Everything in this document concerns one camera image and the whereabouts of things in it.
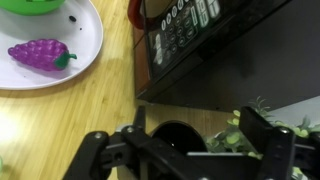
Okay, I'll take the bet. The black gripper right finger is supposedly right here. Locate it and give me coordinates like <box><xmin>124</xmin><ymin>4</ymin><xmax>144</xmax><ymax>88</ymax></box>
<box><xmin>239</xmin><ymin>106</ymin><xmax>320</xmax><ymax>180</ymax></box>

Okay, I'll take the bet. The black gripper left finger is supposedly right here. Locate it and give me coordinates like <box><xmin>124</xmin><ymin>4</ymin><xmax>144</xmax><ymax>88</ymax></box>
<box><xmin>63</xmin><ymin>105</ymin><xmax>201</xmax><ymax>180</ymax></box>

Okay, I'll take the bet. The black cup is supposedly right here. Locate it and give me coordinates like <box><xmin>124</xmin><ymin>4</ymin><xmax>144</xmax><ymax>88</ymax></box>
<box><xmin>148</xmin><ymin>120</ymin><xmax>208</xmax><ymax>158</ymax></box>

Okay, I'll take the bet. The small potted green plant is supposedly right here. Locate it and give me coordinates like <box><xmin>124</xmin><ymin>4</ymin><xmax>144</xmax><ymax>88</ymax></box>
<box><xmin>204</xmin><ymin>96</ymin><xmax>320</xmax><ymax>180</ymax></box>

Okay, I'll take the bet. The red and black microwave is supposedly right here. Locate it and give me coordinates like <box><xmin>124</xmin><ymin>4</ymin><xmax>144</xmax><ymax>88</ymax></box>
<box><xmin>127</xmin><ymin>0</ymin><xmax>320</xmax><ymax>113</ymax></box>

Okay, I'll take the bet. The white round plate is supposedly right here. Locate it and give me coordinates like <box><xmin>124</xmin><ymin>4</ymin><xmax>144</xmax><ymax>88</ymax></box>
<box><xmin>0</xmin><ymin>0</ymin><xmax>104</xmax><ymax>91</ymax></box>

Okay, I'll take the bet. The purple grape toy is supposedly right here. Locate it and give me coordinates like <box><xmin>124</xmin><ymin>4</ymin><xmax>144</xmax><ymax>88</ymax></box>
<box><xmin>7</xmin><ymin>38</ymin><xmax>78</xmax><ymax>72</ymax></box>

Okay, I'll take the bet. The green bowl of dark beans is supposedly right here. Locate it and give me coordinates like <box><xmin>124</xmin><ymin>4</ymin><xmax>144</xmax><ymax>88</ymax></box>
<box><xmin>0</xmin><ymin>0</ymin><xmax>67</xmax><ymax>16</ymax></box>

